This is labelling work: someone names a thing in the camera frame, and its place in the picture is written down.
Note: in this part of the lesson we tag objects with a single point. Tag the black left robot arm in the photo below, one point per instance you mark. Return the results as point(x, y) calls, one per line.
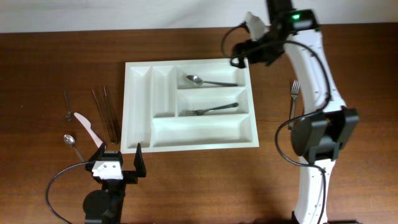
point(106, 204)

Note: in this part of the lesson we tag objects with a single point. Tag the small steel spoon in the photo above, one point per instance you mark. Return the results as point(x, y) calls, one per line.
point(70, 141)

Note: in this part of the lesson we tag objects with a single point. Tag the small dark teaspoon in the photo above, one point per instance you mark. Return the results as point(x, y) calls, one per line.
point(69, 114)

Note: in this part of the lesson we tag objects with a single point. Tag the steel tongs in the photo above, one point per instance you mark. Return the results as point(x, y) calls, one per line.
point(106, 114)

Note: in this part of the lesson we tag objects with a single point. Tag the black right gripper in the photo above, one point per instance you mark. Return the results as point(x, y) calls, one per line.
point(241, 52)

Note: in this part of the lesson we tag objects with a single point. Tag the steel fork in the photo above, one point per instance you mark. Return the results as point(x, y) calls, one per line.
point(202, 112)
point(294, 93)

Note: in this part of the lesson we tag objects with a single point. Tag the pink plastic knife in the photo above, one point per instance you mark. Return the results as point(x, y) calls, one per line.
point(87, 125)

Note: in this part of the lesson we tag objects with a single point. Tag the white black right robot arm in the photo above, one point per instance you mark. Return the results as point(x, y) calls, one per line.
point(322, 131)

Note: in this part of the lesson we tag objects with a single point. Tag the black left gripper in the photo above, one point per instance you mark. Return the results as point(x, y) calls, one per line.
point(131, 178)

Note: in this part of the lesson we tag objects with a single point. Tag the white plastic cutlery tray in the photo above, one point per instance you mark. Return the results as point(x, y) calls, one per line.
point(155, 93)

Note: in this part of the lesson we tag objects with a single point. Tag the large steel spoon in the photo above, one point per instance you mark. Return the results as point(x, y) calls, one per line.
point(197, 81)

